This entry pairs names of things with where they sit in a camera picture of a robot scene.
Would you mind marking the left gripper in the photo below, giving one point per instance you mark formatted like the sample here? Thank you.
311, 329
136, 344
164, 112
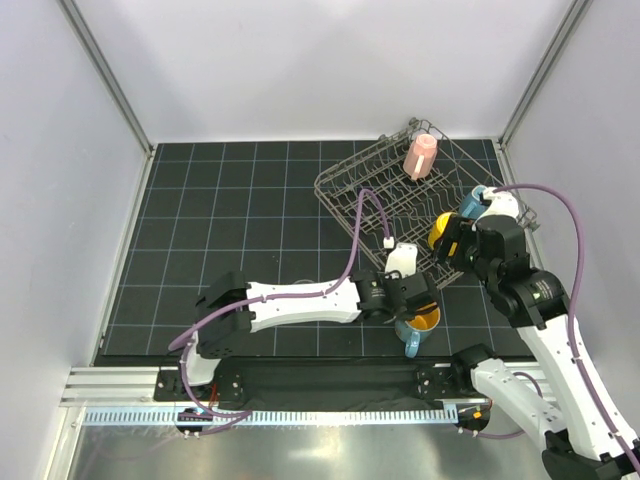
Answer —
391, 276

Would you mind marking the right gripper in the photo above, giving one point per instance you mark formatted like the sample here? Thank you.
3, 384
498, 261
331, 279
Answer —
461, 230

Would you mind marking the yellow mug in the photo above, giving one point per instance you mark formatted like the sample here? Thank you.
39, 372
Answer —
437, 232

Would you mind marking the blue mug orange inside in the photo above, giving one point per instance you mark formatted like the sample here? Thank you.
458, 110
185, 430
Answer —
412, 333

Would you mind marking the blue floral mug white inside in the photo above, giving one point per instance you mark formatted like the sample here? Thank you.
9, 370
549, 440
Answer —
471, 206

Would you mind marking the pink faceted mug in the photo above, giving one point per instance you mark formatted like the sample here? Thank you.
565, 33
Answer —
420, 156

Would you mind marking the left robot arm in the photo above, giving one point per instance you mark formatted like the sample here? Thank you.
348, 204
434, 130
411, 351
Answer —
234, 308

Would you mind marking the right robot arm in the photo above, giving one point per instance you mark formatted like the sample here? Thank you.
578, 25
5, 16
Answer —
581, 435

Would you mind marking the black grid cutting mat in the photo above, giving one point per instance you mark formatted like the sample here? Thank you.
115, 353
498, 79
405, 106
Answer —
209, 208

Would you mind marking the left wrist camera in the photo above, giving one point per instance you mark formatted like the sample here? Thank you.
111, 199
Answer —
401, 257

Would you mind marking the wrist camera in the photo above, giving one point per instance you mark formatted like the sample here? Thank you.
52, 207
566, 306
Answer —
499, 203
401, 257

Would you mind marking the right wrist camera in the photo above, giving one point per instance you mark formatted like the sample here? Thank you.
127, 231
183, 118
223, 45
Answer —
499, 203

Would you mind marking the grey wire dish rack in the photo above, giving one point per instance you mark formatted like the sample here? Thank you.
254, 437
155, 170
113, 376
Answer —
370, 196

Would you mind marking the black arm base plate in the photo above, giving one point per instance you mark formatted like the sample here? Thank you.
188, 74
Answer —
338, 384

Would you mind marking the right aluminium frame post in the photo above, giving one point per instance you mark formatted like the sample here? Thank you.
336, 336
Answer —
566, 29

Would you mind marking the aluminium frame post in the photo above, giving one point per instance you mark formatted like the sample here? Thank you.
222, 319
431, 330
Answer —
84, 34
566, 29

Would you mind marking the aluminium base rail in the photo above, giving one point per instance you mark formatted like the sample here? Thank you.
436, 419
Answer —
103, 386

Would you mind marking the white slotted cable duct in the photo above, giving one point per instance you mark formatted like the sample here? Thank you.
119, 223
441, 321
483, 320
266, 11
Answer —
181, 416

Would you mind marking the left aluminium frame post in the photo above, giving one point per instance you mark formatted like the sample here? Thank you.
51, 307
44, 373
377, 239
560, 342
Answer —
84, 34

